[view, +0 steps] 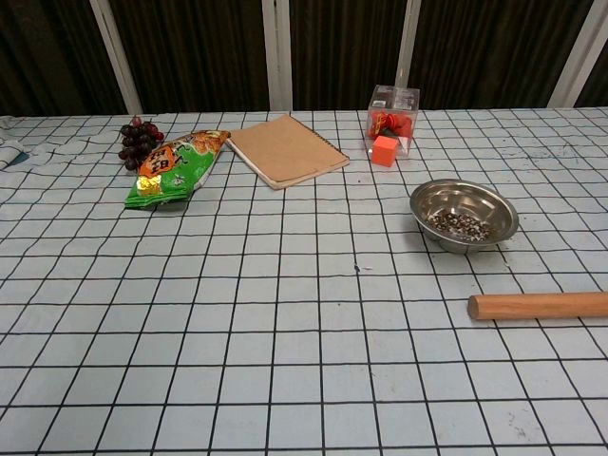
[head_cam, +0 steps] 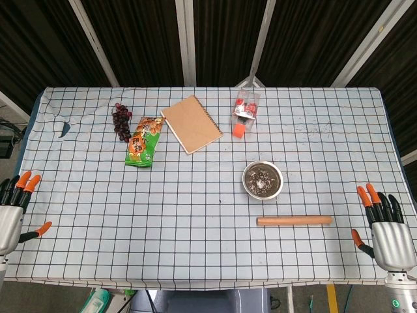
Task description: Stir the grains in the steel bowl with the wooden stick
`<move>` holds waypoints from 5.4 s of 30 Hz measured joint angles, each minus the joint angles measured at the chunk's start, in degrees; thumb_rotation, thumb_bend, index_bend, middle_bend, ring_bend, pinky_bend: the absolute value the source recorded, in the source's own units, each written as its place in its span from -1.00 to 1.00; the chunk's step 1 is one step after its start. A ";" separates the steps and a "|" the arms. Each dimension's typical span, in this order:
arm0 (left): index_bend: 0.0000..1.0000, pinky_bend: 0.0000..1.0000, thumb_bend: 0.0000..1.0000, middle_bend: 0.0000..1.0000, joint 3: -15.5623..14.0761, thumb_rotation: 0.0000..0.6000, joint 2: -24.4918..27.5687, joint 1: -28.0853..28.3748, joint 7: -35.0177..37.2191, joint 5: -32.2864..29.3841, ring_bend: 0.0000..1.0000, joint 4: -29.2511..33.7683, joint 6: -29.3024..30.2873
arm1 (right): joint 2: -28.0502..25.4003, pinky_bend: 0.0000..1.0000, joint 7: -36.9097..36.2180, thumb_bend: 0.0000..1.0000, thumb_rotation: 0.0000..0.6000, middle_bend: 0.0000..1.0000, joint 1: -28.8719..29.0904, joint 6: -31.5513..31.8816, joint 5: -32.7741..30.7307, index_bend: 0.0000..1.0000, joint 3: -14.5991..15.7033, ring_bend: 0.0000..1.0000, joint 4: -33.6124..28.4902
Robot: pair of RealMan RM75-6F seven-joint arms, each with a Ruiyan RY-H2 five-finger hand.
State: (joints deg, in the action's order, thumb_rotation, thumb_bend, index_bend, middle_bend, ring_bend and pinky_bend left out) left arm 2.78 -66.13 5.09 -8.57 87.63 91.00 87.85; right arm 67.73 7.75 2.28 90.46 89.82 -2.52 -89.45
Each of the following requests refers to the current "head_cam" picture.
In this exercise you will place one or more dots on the white frame post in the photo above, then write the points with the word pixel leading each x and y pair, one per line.
pixel 94 45
pixel 262 39
pixel 368 45
pixel 186 42

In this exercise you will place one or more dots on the green orange snack bag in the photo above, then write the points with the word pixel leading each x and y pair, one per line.
pixel 143 145

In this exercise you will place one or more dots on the light blue checkered tablecloth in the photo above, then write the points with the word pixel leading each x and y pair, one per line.
pixel 195 234

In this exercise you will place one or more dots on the clear box with red pieces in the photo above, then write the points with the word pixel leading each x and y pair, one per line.
pixel 246 106

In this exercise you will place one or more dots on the orange cube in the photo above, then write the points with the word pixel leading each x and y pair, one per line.
pixel 238 131

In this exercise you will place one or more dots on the white table leg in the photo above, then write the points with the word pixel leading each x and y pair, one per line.
pixel 290 300

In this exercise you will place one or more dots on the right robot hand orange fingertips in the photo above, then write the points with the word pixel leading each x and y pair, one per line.
pixel 389 241

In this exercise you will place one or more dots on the dark nuts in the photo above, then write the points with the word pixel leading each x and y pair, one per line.
pixel 262 179

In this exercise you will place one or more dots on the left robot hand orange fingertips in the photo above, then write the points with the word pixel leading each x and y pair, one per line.
pixel 9 221

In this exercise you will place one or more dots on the wooden rolling pin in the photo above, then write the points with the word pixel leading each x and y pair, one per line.
pixel 294 221

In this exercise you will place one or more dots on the white frame beam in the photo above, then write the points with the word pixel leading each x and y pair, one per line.
pixel 410 158
pixel 13 106

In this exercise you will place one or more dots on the green white wipes pack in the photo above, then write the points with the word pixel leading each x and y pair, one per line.
pixel 96 301

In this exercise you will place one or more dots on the stainless steel bowl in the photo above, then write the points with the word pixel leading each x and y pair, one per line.
pixel 277 192

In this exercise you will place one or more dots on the dark purple grape bunch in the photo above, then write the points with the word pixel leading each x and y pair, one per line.
pixel 121 122

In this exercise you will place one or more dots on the brown spiral notebook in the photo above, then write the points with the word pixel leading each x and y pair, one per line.
pixel 192 124

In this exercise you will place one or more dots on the black box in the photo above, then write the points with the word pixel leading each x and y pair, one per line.
pixel 6 146

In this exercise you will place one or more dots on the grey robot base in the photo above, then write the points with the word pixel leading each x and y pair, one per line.
pixel 202 303

